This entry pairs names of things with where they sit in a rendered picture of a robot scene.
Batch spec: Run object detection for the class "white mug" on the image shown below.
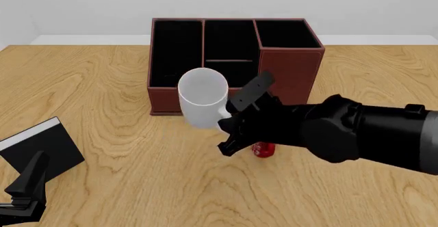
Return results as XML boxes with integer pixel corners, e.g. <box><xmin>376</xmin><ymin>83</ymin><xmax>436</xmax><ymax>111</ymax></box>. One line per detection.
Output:
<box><xmin>177</xmin><ymin>67</ymin><xmax>234</xmax><ymax>130</ymax></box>

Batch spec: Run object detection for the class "red-brown desk caddy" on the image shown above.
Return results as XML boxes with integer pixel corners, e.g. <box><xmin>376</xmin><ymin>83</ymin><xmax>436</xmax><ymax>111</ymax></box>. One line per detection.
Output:
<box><xmin>146</xmin><ymin>18</ymin><xmax>325</xmax><ymax>117</ymax></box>

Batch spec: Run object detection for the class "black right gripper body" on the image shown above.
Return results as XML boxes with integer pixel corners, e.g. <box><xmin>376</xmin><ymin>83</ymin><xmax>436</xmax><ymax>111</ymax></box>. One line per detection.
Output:
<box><xmin>235</xmin><ymin>96</ymin><xmax>309</xmax><ymax>146</ymax></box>

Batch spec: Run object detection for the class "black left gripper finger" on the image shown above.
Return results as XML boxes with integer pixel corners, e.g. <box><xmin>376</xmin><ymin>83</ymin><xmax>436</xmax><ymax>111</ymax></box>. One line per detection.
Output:
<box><xmin>4</xmin><ymin>150</ymin><xmax>51</xmax><ymax>200</ymax></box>

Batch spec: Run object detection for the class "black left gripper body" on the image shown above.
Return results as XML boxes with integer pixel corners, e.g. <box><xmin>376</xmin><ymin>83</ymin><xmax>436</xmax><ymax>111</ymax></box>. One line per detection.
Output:
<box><xmin>0</xmin><ymin>196</ymin><xmax>47</xmax><ymax>224</ymax></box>

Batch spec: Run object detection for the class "red tin can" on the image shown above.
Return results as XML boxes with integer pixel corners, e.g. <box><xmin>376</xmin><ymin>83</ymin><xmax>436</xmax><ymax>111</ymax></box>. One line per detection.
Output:
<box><xmin>251</xmin><ymin>141</ymin><xmax>276</xmax><ymax>159</ymax></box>

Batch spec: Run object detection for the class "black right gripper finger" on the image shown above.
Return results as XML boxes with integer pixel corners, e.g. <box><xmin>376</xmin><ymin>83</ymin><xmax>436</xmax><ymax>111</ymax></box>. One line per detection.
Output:
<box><xmin>217</xmin><ymin>133</ymin><xmax>255</xmax><ymax>157</ymax></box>
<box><xmin>217</xmin><ymin>114</ymin><xmax>241</xmax><ymax>135</ymax></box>

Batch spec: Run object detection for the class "black book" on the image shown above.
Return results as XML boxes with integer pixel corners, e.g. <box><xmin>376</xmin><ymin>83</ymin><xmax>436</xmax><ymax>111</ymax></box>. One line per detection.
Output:
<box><xmin>0</xmin><ymin>116</ymin><xmax>86</xmax><ymax>185</ymax></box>

